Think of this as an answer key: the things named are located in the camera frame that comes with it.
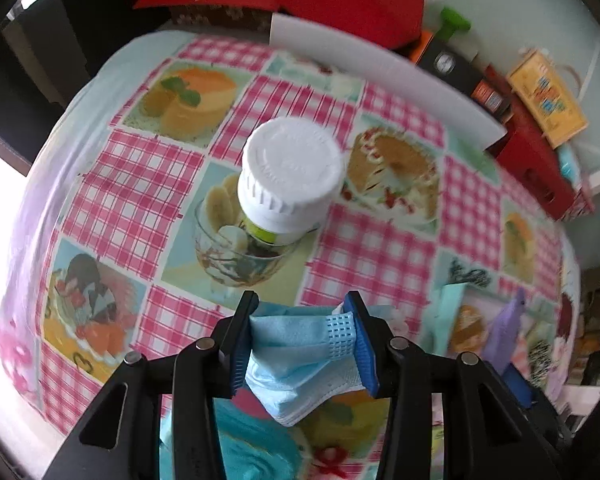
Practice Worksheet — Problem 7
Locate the light blue pack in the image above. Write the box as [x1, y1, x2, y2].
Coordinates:
[557, 145, 581, 186]

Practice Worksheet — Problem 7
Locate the dark floral box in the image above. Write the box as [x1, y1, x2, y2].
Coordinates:
[170, 2, 273, 36]

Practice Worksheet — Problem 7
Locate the teal plastic toy case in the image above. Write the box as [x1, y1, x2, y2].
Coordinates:
[160, 395, 306, 480]

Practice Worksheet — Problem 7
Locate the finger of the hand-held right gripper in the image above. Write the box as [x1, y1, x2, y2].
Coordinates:
[502, 365, 536, 408]

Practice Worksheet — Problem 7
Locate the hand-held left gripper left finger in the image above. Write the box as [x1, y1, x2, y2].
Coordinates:
[42, 290, 261, 480]

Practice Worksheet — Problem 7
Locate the white board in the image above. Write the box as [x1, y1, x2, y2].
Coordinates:
[269, 12, 508, 151]

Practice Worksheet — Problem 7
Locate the lavender floral sheet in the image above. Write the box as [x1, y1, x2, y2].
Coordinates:
[0, 30, 191, 426]

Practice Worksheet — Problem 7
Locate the blue face mask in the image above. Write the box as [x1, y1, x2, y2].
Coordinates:
[245, 305, 396, 428]

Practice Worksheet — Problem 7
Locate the red crate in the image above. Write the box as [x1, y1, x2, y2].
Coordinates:
[485, 95, 593, 221]

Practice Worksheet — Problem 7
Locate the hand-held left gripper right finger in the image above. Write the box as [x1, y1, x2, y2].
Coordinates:
[342, 291, 568, 480]

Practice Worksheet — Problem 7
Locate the black orange carton box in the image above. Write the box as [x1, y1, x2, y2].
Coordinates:
[412, 6, 513, 123]

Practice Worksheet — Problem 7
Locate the white capped bottle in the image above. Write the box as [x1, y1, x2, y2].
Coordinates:
[236, 117, 346, 247]

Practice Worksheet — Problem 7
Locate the yellow printed box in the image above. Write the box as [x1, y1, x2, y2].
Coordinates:
[505, 49, 590, 148]

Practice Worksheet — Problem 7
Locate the white box with teal edge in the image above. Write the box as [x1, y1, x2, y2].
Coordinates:
[430, 282, 468, 358]

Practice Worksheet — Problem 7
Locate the purple packet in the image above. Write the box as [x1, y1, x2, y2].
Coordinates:
[480, 287, 526, 376]

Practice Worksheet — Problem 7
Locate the dark cabinet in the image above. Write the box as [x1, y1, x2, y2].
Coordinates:
[0, 0, 156, 161]

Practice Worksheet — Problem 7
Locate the large red box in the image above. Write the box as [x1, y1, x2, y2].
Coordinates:
[265, 0, 426, 51]

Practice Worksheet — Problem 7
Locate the leopard print cloth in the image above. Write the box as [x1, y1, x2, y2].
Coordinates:
[527, 337, 553, 386]

